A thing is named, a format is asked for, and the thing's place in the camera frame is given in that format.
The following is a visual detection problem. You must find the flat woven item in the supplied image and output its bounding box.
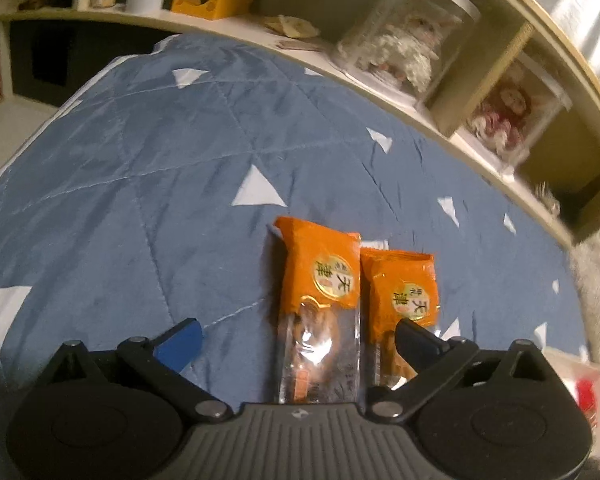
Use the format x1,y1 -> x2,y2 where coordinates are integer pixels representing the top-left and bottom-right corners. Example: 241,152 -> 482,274
260,15 -> 321,41

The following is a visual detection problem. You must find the blue blanket with white triangles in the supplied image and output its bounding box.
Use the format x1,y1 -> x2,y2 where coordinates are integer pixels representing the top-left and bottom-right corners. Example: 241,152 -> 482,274
0,32 -> 596,411

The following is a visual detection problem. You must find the red snack packet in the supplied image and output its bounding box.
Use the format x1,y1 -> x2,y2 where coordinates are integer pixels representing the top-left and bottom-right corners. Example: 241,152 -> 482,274
577,377 -> 600,411

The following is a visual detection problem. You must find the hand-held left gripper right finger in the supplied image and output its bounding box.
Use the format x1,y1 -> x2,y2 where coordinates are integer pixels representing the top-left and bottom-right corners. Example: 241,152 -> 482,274
365,319 -> 561,421

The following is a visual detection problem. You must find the cream shelf unit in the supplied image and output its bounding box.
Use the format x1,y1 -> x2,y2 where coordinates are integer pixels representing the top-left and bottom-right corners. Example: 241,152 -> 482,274
0,0 -> 600,248

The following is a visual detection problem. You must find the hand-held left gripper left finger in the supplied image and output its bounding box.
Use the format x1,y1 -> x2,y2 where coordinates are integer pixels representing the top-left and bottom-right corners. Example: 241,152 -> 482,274
40,317 -> 233,421

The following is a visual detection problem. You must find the clear jar with white doll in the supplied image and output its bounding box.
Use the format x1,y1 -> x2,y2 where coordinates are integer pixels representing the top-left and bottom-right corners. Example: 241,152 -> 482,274
337,0 -> 481,106

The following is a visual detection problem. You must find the orange snack packet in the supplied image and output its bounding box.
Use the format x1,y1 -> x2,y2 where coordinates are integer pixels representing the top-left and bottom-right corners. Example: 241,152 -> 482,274
270,216 -> 363,406
360,247 -> 438,391

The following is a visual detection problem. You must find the clear jar with red doll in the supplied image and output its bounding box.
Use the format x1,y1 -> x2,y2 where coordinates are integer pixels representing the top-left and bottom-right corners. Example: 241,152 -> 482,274
462,55 -> 573,166

